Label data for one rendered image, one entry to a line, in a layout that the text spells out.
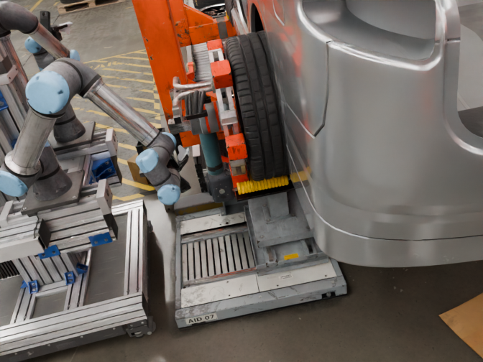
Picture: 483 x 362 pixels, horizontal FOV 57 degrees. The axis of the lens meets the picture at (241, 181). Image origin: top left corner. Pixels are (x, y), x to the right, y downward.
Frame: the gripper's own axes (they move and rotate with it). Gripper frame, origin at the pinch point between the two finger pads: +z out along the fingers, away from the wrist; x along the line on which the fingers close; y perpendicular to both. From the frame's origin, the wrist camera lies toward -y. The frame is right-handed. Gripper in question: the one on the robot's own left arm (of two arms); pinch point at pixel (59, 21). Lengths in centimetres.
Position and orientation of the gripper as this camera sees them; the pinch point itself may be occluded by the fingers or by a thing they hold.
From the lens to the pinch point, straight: 279.4
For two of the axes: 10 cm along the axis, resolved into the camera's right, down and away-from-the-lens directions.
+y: 0.2, 8.2, 5.7
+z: 0.7, -5.7, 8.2
